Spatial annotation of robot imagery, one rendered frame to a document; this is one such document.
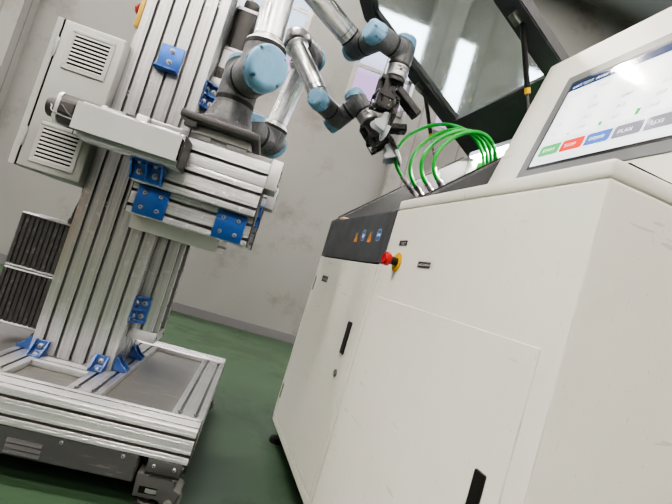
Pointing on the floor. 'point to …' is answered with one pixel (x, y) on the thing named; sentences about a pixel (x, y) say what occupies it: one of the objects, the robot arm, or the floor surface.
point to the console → (519, 341)
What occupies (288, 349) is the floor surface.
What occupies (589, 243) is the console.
